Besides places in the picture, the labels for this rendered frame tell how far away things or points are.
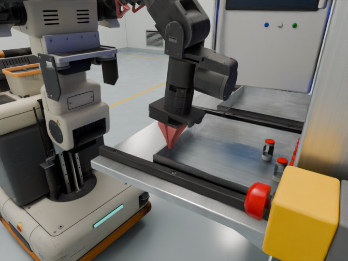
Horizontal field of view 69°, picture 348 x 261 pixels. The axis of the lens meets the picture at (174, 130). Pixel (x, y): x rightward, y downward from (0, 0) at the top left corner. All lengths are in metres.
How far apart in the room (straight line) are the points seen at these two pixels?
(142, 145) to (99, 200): 0.82
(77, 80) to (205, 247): 1.08
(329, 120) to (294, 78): 1.07
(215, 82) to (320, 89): 0.18
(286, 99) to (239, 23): 0.51
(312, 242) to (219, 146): 0.40
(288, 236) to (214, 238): 1.31
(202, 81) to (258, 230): 0.25
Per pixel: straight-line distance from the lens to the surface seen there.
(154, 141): 0.65
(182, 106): 0.49
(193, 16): 0.45
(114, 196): 1.43
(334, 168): 0.33
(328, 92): 0.30
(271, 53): 1.35
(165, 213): 1.70
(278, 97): 1.01
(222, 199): 0.46
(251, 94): 1.03
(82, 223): 1.33
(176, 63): 0.46
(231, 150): 0.62
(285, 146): 0.68
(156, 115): 0.51
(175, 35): 0.43
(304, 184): 0.29
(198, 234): 1.59
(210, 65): 0.44
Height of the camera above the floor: 1.19
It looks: 26 degrees down
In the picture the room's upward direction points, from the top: straight up
